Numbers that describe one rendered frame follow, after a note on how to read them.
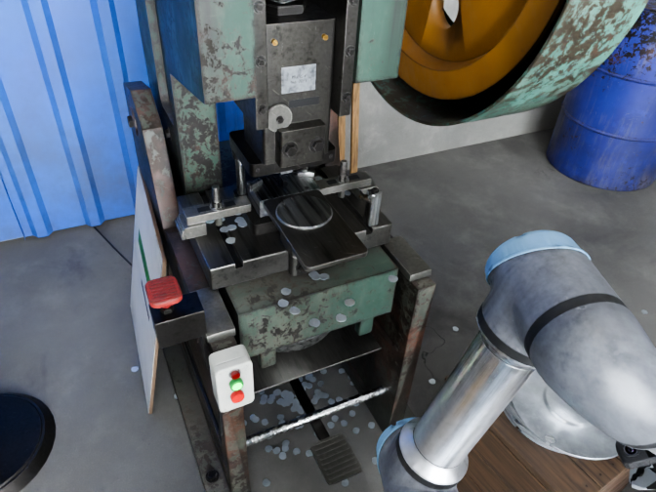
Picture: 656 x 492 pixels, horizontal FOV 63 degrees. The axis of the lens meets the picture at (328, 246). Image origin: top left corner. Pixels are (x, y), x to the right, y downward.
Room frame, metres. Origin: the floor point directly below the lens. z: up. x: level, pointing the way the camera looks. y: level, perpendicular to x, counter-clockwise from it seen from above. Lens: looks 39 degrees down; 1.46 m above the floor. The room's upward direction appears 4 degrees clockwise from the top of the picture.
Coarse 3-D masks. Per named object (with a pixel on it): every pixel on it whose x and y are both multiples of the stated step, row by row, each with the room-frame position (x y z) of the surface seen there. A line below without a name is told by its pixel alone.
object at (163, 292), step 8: (152, 280) 0.73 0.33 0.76; (160, 280) 0.73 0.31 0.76; (168, 280) 0.73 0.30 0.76; (176, 280) 0.74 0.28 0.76; (144, 288) 0.71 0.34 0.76; (152, 288) 0.71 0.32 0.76; (160, 288) 0.71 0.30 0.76; (168, 288) 0.71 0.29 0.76; (176, 288) 0.71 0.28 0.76; (152, 296) 0.69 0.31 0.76; (160, 296) 0.69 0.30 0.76; (168, 296) 0.69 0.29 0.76; (176, 296) 0.69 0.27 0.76; (152, 304) 0.67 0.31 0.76; (160, 304) 0.67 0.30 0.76; (168, 304) 0.68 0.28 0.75
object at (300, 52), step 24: (288, 24) 0.98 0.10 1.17; (312, 24) 1.01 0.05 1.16; (288, 48) 0.98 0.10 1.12; (312, 48) 1.01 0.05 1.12; (288, 72) 0.98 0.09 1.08; (312, 72) 1.01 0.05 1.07; (288, 96) 0.98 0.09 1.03; (312, 96) 1.01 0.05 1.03; (288, 120) 0.97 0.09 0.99; (312, 120) 1.01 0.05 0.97; (264, 144) 0.96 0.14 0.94; (288, 144) 0.95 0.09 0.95; (312, 144) 0.97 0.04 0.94
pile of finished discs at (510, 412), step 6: (510, 402) 0.78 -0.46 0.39; (510, 408) 0.77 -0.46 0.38; (510, 414) 0.76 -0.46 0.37; (516, 414) 0.74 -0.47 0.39; (510, 420) 0.75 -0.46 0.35; (516, 420) 0.75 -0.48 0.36; (522, 426) 0.73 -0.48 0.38; (522, 432) 0.72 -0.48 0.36; (528, 432) 0.71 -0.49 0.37; (534, 438) 0.70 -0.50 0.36; (546, 438) 0.69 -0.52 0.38; (552, 438) 0.69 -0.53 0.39; (540, 444) 0.69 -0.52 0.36; (546, 444) 0.69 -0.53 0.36; (552, 450) 0.68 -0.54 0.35
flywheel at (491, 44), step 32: (416, 0) 1.31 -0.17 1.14; (480, 0) 1.12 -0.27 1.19; (512, 0) 1.05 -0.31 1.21; (544, 0) 0.94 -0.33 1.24; (416, 32) 1.30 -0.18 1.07; (448, 32) 1.19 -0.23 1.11; (480, 32) 1.11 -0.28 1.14; (512, 32) 0.98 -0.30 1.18; (544, 32) 0.93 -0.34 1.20; (416, 64) 1.22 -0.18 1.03; (448, 64) 1.16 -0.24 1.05; (480, 64) 1.04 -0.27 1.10; (512, 64) 0.96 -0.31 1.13; (448, 96) 1.10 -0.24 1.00
